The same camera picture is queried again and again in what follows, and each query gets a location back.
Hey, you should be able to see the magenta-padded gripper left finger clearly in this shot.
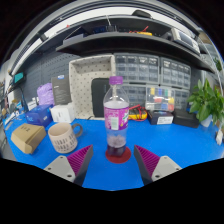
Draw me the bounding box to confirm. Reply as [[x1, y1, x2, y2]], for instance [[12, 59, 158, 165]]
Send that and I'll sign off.
[[43, 144, 95, 187]]

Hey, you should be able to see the flat round red coaster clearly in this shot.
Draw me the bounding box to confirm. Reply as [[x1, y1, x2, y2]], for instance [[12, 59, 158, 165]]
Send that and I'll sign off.
[[105, 145, 132, 165]]

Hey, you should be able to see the grey small-parts drawer cabinet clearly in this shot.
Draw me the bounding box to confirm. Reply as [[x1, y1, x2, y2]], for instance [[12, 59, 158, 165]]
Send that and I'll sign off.
[[160, 57, 193, 90], [113, 53, 161, 86], [121, 84, 148, 108]]

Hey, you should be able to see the clear organizer with coloured parts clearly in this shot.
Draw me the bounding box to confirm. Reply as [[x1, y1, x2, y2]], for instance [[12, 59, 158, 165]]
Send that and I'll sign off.
[[144, 85, 177, 113]]

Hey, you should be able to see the blue tissue box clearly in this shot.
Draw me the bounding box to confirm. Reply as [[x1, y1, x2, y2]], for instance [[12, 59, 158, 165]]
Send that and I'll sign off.
[[25, 104, 54, 128]]

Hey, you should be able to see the black speaker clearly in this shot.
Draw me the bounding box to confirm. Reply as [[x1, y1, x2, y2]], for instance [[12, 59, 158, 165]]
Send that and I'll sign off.
[[91, 77, 111, 119]]

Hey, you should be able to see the clear bottle with purple label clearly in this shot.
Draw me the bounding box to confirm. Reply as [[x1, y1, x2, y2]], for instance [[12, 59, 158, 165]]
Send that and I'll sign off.
[[102, 75, 130, 158]]

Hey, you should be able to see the white shelf unit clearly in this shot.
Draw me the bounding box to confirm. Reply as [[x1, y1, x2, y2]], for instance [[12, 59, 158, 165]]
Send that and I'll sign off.
[[203, 33, 224, 88]]

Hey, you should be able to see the black case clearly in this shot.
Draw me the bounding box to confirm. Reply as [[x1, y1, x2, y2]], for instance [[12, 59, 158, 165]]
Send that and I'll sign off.
[[172, 108, 201, 129]]

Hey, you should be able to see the purple plastic bag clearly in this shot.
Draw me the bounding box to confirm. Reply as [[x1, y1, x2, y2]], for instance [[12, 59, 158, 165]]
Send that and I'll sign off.
[[36, 82, 56, 107]]

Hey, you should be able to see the white perforated storage crate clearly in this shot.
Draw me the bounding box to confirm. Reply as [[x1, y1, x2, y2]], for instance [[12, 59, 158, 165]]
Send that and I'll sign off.
[[68, 54, 117, 121]]

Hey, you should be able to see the small white container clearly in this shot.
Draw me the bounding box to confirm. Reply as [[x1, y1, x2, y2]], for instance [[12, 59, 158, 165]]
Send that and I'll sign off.
[[215, 129, 224, 146]]

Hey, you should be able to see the brown cardboard box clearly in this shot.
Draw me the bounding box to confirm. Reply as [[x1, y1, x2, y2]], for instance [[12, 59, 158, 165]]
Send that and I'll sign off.
[[10, 123, 48, 155]]

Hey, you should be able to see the yellow multimeter with red leads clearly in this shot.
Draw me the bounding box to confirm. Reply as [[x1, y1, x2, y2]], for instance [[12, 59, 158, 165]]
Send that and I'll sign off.
[[128, 104, 149, 122]]

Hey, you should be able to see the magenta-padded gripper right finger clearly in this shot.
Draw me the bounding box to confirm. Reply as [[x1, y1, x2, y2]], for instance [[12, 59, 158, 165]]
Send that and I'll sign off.
[[133, 144, 183, 186]]

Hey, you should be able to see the dark grey flat box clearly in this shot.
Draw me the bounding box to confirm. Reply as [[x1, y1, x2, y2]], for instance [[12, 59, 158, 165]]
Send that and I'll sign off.
[[50, 74, 72, 106]]

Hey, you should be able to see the black box with white label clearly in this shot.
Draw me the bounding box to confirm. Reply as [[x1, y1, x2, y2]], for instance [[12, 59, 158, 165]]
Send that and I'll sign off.
[[147, 110, 175, 126]]

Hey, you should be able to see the green potted plant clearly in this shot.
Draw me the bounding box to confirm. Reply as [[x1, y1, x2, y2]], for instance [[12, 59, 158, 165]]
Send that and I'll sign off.
[[187, 78, 224, 129]]

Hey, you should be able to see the beige mug with lettering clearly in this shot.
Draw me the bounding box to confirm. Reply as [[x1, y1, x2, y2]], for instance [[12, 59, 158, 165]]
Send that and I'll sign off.
[[47, 122, 84, 155]]

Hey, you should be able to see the black shelf unit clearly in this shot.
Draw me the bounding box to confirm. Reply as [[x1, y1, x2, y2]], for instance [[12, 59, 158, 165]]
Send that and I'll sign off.
[[9, 8, 218, 76]]

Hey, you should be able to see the white carton box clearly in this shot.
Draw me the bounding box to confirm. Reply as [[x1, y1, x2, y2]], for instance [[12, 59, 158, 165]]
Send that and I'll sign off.
[[49, 102, 76, 124]]

